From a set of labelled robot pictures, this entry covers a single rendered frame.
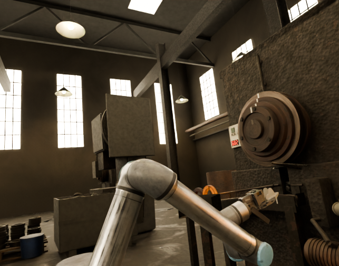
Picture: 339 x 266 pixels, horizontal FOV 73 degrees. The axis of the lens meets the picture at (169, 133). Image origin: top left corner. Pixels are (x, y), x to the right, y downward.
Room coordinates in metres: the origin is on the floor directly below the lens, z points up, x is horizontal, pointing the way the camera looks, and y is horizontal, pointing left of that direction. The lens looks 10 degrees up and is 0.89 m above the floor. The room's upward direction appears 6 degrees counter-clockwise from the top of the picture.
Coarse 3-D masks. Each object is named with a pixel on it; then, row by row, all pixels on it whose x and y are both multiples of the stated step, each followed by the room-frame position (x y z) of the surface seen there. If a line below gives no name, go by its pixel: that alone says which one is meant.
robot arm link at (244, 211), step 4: (232, 204) 1.15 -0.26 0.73; (236, 204) 1.13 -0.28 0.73; (240, 204) 1.12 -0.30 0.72; (240, 208) 1.11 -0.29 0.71; (244, 208) 1.11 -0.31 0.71; (240, 212) 1.10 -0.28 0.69; (244, 212) 1.11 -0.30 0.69; (248, 212) 1.11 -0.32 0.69; (244, 216) 1.11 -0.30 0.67; (248, 216) 1.12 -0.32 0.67; (244, 220) 1.12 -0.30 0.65
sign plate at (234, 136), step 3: (231, 126) 1.87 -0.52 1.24; (234, 126) 1.85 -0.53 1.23; (237, 126) 1.82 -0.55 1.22; (234, 129) 1.85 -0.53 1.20; (237, 129) 1.82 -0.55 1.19; (234, 132) 1.86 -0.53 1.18; (237, 132) 1.83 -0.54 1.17; (231, 135) 1.89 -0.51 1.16; (234, 135) 1.86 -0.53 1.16; (237, 135) 1.83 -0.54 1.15; (231, 138) 1.89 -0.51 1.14; (234, 138) 1.87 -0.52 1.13; (237, 138) 1.84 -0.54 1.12; (231, 141) 1.90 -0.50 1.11; (234, 141) 1.87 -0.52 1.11; (231, 144) 1.90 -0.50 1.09; (237, 144) 1.84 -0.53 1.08; (231, 147) 1.91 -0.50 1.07; (234, 147) 1.88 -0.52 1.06
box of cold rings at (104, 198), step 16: (112, 192) 3.67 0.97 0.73; (64, 208) 3.00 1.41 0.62; (80, 208) 3.10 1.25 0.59; (96, 208) 3.20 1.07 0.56; (64, 224) 3.00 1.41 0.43; (80, 224) 3.09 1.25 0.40; (96, 224) 3.20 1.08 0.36; (64, 240) 2.99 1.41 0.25; (80, 240) 3.09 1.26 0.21; (96, 240) 3.19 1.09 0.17
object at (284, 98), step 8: (256, 96) 1.45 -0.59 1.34; (264, 96) 1.39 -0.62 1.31; (272, 96) 1.34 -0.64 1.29; (280, 96) 1.30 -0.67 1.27; (288, 104) 1.26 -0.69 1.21; (296, 104) 1.27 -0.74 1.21; (296, 112) 1.23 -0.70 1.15; (296, 120) 1.24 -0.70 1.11; (304, 120) 1.26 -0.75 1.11; (296, 128) 1.25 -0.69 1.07; (304, 128) 1.26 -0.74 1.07; (296, 136) 1.25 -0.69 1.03; (304, 136) 1.28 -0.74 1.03; (240, 144) 1.63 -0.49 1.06; (296, 144) 1.26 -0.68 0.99; (288, 152) 1.31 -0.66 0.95; (296, 152) 1.32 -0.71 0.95; (256, 160) 1.53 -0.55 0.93; (272, 160) 1.42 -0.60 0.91; (280, 160) 1.37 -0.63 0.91; (288, 160) 1.39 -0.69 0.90
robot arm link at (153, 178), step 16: (144, 160) 0.83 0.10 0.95; (128, 176) 0.84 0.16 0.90; (144, 176) 0.79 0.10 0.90; (160, 176) 0.78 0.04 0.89; (176, 176) 0.82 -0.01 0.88; (144, 192) 0.82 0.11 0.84; (160, 192) 0.79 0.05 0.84; (176, 192) 0.82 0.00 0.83; (192, 192) 0.87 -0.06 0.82; (192, 208) 0.85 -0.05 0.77; (208, 208) 0.88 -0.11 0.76; (208, 224) 0.89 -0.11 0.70; (224, 224) 0.91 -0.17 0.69; (224, 240) 0.94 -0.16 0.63; (240, 240) 0.94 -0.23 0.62; (256, 240) 0.99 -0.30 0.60; (240, 256) 1.06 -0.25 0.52; (256, 256) 0.97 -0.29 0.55; (272, 256) 1.00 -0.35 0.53
